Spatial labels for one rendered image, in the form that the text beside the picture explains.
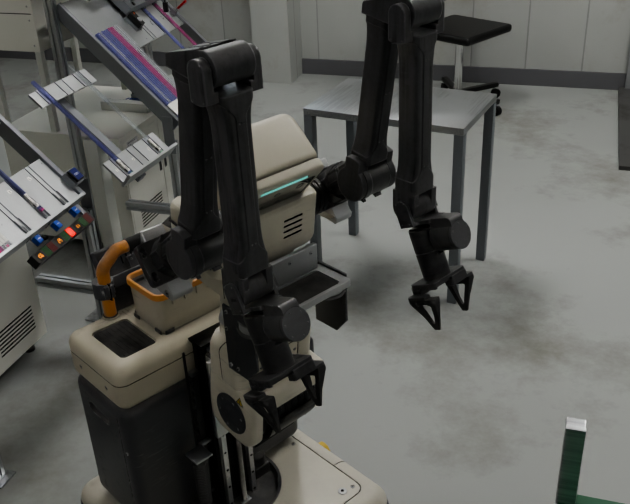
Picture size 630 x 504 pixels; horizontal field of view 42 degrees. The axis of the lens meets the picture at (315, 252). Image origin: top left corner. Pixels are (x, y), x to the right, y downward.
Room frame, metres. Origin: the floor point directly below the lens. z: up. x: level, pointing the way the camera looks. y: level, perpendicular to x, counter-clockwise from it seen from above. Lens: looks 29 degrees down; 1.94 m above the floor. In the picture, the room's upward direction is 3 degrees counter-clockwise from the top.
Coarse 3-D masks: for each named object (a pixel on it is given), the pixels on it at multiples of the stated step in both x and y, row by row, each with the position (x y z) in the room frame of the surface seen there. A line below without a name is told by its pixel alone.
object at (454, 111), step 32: (352, 96) 3.44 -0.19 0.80; (448, 96) 3.37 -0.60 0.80; (480, 96) 3.35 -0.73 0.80; (352, 128) 3.66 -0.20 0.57; (448, 128) 3.01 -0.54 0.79; (480, 192) 3.36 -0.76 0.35; (320, 224) 3.33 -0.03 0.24; (352, 224) 3.66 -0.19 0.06; (480, 224) 3.36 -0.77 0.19; (320, 256) 3.31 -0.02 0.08; (480, 256) 3.35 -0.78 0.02; (448, 288) 3.00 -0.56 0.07
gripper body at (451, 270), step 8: (416, 256) 1.45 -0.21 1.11; (424, 256) 1.43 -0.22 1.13; (432, 256) 1.43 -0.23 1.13; (440, 256) 1.43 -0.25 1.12; (424, 264) 1.43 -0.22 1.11; (432, 264) 1.42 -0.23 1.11; (440, 264) 1.42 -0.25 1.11; (448, 264) 1.44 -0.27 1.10; (424, 272) 1.43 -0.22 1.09; (432, 272) 1.42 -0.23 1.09; (440, 272) 1.42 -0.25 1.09; (448, 272) 1.42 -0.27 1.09; (456, 272) 1.43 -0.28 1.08; (424, 280) 1.43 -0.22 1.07; (432, 280) 1.41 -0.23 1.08; (440, 280) 1.40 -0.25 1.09; (416, 288) 1.41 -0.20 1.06; (432, 288) 1.38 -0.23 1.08
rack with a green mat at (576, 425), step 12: (576, 420) 0.95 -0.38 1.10; (564, 432) 0.95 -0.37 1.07; (576, 432) 0.93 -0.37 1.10; (564, 444) 0.94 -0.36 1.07; (576, 444) 0.93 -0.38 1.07; (564, 456) 0.93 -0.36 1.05; (576, 456) 0.93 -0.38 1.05; (564, 468) 0.93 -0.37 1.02; (576, 468) 0.93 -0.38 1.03; (564, 480) 0.93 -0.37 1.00; (576, 480) 0.93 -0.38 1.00; (564, 492) 0.93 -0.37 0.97; (576, 492) 0.93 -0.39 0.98
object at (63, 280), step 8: (80, 184) 2.78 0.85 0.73; (88, 184) 2.77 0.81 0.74; (88, 192) 2.77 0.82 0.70; (88, 200) 2.77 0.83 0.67; (40, 280) 2.82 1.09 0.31; (48, 280) 2.81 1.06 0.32; (56, 280) 2.80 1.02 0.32; (64, 280) 2.80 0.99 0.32; (72, 280) 2.80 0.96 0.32; (80, 280) 2.79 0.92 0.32; (88, 280) 2.79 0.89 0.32; (56, 288) 2.80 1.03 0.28; (64, 288) 2.79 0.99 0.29; (72, 288) 2.78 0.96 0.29; (80, 288) 2.77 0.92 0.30; (88, 288) 2.75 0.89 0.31; (8, 472) 2.08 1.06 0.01; (0, 480) 2.04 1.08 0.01; (8, 480) 2.04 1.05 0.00; (0, 488) 2.01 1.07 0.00
